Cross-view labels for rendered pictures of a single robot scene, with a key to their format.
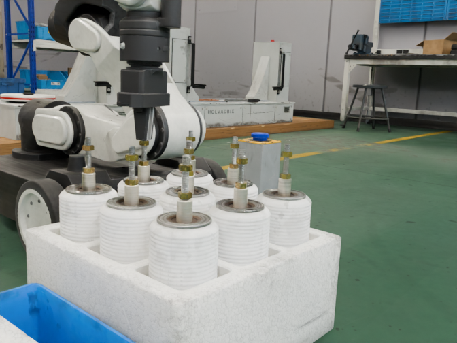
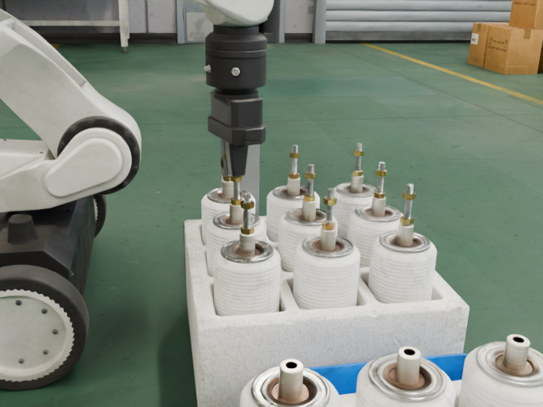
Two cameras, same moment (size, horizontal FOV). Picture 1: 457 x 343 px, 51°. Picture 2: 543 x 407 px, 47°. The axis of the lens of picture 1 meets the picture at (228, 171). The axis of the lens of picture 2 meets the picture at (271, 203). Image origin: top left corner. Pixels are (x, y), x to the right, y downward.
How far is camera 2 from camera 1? 91 cm
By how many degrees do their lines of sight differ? 51
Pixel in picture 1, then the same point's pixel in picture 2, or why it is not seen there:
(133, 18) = (250, 37)
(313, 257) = not seen: hidden behind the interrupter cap
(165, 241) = (424, 265)
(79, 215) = (271, 282)
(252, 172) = (248, 174)
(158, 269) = (414, 291)
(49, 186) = (42, 275)
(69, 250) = (301, 320)
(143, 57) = (261, 82)
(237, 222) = not seen: hidden behind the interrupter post
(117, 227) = (349, 274)
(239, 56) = not seen: outside the picture
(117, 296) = (386, 333)
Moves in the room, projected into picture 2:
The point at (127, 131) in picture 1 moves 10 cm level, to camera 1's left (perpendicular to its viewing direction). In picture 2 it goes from (83, 163) to (30, 176)
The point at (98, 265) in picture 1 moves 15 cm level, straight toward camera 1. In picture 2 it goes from (356, 315) to (468, 340)
